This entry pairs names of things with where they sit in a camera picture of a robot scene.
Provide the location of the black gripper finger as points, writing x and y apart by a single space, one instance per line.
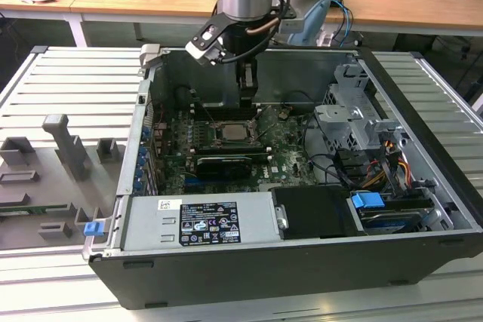
247 92

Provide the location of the small square silver CPU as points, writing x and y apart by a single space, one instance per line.
232 132

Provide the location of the black RAM slot bank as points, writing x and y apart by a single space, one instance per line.
219 111
256 152

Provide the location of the black CPU socket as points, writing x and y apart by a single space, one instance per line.
253 144

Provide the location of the black graphics card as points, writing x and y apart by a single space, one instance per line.
222 167

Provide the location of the green motherboard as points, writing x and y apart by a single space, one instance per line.
290 163

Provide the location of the silver metal disk bay cage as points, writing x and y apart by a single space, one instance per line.
347 118

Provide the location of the small white barcode sticker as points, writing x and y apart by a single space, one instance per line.
168 204

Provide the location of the black label sticker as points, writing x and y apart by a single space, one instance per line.
207 224

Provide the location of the grey power supply unit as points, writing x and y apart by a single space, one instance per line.
143 224

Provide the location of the black open PC case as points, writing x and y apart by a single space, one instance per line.
264 276

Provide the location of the hard disk in case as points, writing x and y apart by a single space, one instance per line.
388 218

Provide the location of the blue case latch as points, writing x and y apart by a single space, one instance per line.
93 229

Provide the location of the grey parts rack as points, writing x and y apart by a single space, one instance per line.
45 186

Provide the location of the green circuit board strip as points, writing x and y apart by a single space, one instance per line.
34 208

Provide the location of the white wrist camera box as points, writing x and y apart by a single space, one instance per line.
203 41

